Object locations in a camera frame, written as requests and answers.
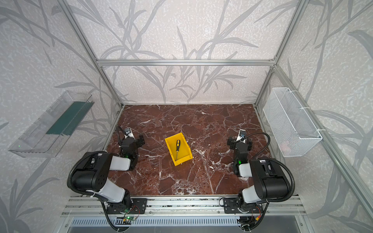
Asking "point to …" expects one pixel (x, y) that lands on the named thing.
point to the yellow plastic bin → (184, 154)
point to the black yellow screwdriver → (178, 148)
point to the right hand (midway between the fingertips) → (240, 131)
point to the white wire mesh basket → (294, 132)
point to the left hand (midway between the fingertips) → (134, 130)
